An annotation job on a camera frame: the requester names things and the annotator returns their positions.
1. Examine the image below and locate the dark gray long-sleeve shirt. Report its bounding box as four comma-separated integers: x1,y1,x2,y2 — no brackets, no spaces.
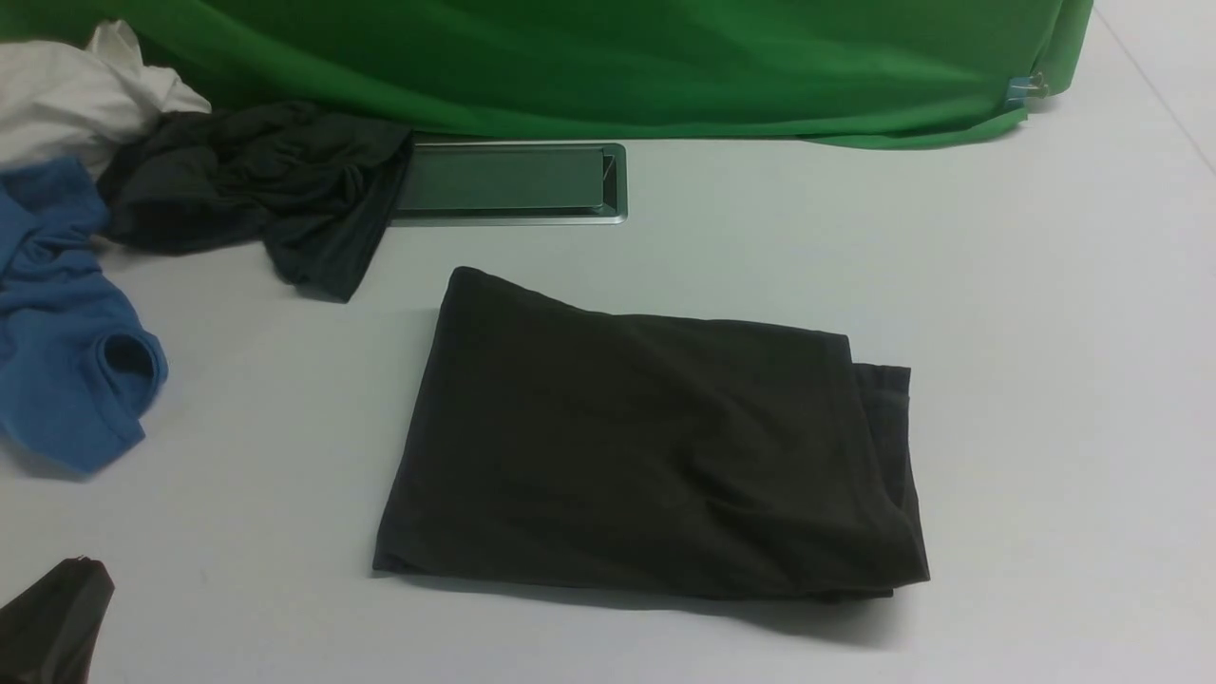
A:
372,267,930,600

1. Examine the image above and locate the white crumpled shirt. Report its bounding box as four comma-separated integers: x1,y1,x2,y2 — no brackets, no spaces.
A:
1,19,212,178

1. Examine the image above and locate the blue crumpled shirt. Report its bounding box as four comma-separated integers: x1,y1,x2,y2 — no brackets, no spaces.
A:
1,157,168,476

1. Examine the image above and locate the metal table cable hatch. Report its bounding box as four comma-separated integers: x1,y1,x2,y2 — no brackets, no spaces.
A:
390,142,629,228

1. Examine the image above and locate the green backdrop cloth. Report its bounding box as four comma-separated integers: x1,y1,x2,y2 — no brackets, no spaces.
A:
2,1,1093,150

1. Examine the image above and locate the dark teal crumpled shirt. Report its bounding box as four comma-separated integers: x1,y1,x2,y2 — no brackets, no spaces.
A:
97,103,413,303

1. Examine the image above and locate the blue binder clip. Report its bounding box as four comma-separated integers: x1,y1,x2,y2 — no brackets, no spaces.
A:
1003,72,1051,110

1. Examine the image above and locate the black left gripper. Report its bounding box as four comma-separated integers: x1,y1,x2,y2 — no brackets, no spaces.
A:
1,556,116,683

